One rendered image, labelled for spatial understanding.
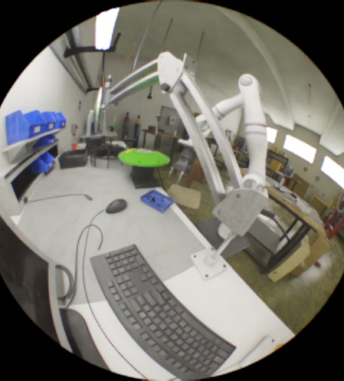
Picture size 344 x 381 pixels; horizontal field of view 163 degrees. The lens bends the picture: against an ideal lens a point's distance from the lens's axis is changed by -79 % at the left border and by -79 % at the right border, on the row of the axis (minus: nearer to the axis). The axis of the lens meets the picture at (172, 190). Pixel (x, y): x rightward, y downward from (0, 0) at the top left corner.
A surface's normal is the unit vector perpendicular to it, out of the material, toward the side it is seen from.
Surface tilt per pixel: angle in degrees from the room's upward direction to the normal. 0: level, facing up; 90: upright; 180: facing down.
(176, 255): 0
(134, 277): 6
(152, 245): 0
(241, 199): 90
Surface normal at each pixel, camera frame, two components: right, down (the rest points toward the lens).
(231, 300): 0.18, -0.85
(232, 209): -0.63, 0.29
